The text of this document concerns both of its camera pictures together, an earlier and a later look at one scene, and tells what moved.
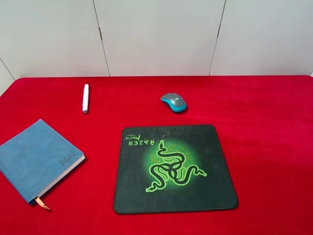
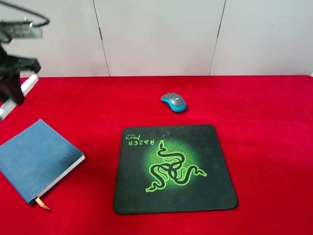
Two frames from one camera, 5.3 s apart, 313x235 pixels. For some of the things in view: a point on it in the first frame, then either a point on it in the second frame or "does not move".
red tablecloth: [265, 124] does not move
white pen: [85, 99] -> [8, 106]
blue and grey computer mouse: [176, 101] does not move
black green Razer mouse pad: [171, 169] does not move
